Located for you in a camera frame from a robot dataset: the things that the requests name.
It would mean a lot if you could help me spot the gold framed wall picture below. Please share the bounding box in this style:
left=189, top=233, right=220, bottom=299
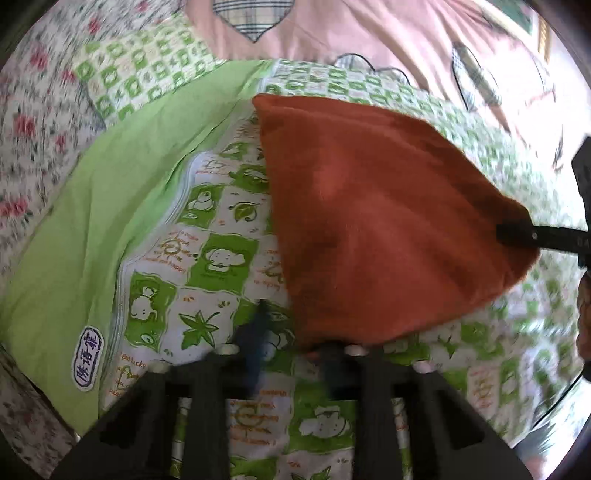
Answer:
left=503, top=0, right=555, bottom=61

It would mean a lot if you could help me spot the green patterned quilt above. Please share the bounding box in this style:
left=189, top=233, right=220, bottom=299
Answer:
left=1, top=61, right=583, bottom=479

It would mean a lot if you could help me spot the floral bed sheet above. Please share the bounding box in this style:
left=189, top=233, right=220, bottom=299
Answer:
left=1, top=1, right=185, bottom=479

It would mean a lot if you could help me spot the person's right hand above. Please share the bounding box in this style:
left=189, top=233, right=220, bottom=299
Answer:
left=576, top=272, right=591, bottom=364

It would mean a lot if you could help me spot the green patterned pillow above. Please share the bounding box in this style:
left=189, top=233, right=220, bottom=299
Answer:
left=73, top=15, right=223, bottom=128

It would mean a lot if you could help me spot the pink heart duvet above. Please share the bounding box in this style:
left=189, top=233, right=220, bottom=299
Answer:
left=185, top=1, right=564, bottom=161

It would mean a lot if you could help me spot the rust orange knit sweater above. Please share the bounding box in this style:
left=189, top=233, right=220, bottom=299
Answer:
left=252, top=94, right=539, bottom=349

